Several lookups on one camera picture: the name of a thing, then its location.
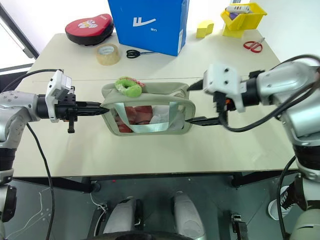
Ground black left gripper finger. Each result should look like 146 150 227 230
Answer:
75 108 111 117
75 101 110 110

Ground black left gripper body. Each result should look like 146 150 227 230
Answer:
55 93 79 135

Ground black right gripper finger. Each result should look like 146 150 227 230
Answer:
188 79 205 92
185 116 222 127

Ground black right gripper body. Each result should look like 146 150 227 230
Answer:
212 91 237 126

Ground green pouch with clear window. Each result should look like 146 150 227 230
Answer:
101 81 196 137

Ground red packet inside pouch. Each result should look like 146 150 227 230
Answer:
116 105 154 133

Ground clear packing tape roll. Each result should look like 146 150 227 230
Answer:
95 43 122 67

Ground yellow block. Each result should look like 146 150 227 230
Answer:
195 20 215 39

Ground yellow plastic bin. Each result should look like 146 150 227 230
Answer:
220 2 268 40

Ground blue cardboard box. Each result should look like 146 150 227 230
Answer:
107 0 190 57

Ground white tube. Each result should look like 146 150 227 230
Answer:
224 4 251 14

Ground silver right robot leg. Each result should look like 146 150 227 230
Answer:
173 191 208 240

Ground silver robot leg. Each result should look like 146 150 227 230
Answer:
103 198 138 236
173 191 208 240

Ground silver left robot leg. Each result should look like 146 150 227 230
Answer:
103 198 138 236

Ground black and white sneaker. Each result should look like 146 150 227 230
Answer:
267 184 291 221

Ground dark rounded robot torso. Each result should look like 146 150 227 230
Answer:
91 231 209 240

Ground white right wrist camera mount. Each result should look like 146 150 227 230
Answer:
202 63 247 113

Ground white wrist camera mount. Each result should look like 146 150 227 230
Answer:
202 63 247 113
45 69 74 123

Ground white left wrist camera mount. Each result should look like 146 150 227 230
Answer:
45 69 74 123

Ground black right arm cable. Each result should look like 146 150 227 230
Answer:
276 156 299 240
217 53 320 133

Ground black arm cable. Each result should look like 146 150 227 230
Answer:
0 69 62 94
276 156 299 240
217 53 320 133
25 123 56 240

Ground green plush keychain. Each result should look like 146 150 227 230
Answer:
114 76 146 98

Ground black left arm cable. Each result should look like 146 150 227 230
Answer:
25 123 56 240
0 69 62 94

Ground red handled scissors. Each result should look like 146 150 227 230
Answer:
243 36 266 54

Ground black handled scissors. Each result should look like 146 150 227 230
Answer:
126 49 160 60

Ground black table frame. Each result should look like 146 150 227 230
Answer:
12 170 300 194

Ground white floor cable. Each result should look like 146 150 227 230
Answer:
89 191 108 214
9 186 54 236

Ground black window frame bar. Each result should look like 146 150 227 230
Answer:
0 4 40 60

